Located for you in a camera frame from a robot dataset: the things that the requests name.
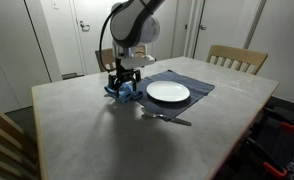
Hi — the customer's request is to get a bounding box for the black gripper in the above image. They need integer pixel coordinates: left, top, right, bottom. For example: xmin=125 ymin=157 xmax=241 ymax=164
xmin=107 ymin=57 xmax=143 ymax=94

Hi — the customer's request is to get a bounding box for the blue cloth towel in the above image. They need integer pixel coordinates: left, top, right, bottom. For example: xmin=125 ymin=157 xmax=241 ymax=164
xmin=103 ymin=81 xmax=144 ymax=105

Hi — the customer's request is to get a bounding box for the white round plate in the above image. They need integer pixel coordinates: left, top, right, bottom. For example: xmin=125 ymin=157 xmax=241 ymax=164
xmin=146 ymin=80 xmax=191 ymax=103

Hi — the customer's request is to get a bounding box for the wooden chair with wide backrest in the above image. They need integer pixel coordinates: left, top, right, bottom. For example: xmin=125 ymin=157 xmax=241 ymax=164
xmin=94 ymin=45 xmax=148 ymax=73

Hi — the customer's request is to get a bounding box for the silver metal spoon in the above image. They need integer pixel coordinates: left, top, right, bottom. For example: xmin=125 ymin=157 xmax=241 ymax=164
xmin=140 ymin=107 xmax=193 ymax=127

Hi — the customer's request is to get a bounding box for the dark blue fabric placemat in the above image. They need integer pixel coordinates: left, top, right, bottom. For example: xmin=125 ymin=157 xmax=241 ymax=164
xmin=135 ymin=69 xmax=216 ymax=122

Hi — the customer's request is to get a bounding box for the light wooden slatted chair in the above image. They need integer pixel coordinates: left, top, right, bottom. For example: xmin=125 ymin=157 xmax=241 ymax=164
xmin=205 ymin=44 xmax=269 ymax=76

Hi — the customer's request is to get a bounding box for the dark wooden slatted chair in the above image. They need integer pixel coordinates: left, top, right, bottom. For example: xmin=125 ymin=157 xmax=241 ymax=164
xmin=0 ymin=101 xmax=41 ymax=180

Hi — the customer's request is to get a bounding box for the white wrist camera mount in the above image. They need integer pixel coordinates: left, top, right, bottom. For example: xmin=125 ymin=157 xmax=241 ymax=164
xmin=119 ymin=54 xmax=157 ymax=70

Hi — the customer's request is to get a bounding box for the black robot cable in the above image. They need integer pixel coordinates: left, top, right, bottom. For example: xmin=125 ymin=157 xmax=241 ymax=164
xmin=98 ymin=1 xmax=124 ymax=73

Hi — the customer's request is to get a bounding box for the white door with lever handle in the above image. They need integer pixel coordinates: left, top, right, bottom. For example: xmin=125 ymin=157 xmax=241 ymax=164
xmin=69 ymin=0 xmax=132 ymax=76

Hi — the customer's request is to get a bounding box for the silver lever door handle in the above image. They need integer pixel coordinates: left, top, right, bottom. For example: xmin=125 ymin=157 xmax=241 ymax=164
xmin=78 ymin=20 xmax=91 ymax=33

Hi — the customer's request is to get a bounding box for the red handled black clamp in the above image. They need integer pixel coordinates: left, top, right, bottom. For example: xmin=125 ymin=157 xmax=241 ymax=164
xmin=246 ymin=138 xmax=289 ymax=180
xmin=266 ymin=108 xmax=294 ymax=134

